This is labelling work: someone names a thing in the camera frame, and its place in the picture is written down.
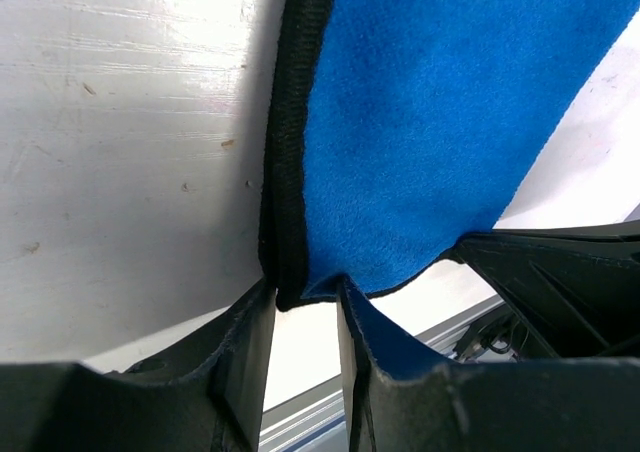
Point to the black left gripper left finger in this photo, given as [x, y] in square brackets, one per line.
[203, 393]

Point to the blue microfiber towel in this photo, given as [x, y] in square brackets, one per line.
[397, 126]

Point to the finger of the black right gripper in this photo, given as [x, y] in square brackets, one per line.
[575, 289]

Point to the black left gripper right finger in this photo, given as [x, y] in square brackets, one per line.
[424, 401]

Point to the aluminium mounting rail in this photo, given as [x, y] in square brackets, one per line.
[336, 414]

